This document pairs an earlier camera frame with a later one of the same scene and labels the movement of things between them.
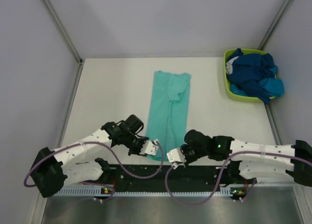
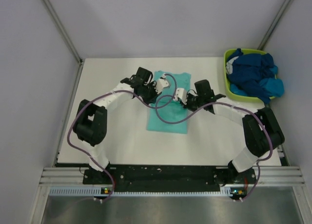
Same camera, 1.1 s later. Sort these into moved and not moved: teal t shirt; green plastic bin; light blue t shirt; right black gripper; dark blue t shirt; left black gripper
Moved: right black gripper; left black gripper; teal t shirt
Not moved: dark blue t shirt; light blue t shirt; green plastic bin
